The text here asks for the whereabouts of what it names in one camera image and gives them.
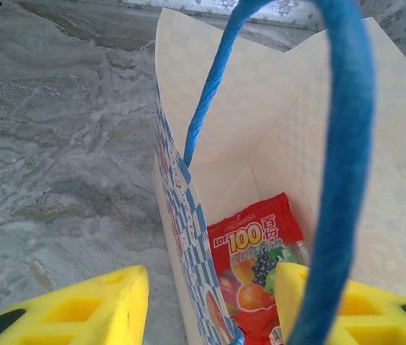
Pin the blue checkered paper bag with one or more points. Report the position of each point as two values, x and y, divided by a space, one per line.
278 125

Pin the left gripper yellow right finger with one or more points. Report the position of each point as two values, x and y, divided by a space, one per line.
371 302

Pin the red fruit jelly bag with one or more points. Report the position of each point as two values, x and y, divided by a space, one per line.
245 258

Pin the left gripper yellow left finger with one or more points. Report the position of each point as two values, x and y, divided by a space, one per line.
80 309

